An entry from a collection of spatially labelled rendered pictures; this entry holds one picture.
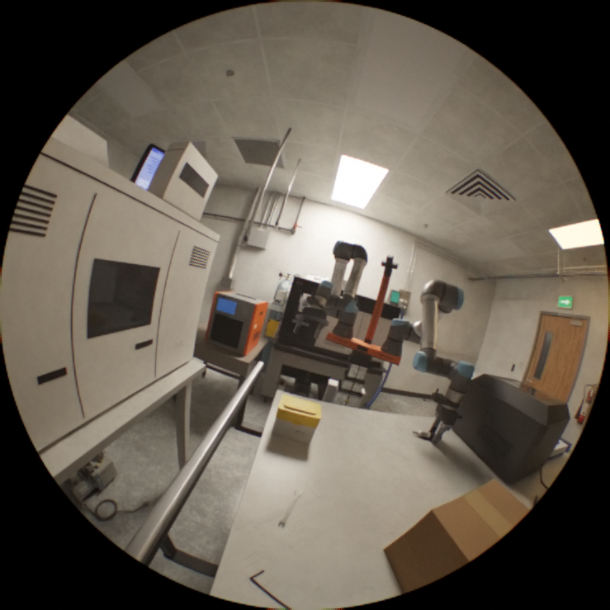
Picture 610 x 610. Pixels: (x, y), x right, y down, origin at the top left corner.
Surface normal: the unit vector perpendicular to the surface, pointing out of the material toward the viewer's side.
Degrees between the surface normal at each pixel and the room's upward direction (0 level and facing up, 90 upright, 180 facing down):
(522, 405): 57
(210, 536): 0
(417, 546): 90
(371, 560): 0
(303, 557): 0
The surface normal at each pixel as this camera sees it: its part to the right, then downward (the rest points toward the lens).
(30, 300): 0.96, 0.27
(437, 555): -0.95, -0.26
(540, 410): -0.66, -0.75
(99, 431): 0.27, -0.96
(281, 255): -0.02, 0.06
